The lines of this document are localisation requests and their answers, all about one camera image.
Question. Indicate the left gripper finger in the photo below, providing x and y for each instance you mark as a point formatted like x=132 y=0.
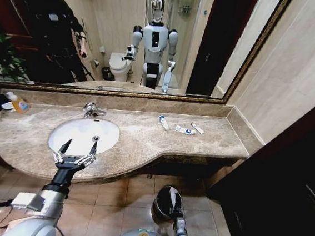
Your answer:
x=92 y=152
x=62 y=150

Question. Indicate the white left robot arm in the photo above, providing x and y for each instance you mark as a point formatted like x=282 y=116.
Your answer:
x=36 y=227

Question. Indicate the chrome sink drain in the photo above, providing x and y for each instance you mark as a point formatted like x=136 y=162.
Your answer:
x=96 y=138

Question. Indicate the white oval sink basin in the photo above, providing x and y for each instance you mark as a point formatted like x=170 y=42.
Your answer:
x=80 y=133

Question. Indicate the chrome faucet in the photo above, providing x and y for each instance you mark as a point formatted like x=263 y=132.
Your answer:
x=91 y=109

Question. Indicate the orange soap bottle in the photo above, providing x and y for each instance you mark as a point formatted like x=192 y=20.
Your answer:
x=20 y=106

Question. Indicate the white tube with blue cap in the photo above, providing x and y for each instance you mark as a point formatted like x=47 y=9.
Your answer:
x=164 y=122

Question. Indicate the black box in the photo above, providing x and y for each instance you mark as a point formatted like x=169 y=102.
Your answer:
x=1 y=100

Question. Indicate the white blue printed tube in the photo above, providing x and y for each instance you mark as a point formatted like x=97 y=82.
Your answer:
x=184 y=130

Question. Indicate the small thin white tube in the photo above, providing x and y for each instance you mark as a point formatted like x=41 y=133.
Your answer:
x=197 y=128

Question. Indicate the dark wooden door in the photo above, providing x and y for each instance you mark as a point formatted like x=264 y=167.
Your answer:
x=278 y=191

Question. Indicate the green leafy plant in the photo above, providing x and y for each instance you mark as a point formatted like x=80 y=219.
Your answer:
x=2 y=53

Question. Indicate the gold framed wall mirror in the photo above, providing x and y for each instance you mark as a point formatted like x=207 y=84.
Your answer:
x=113 y=21

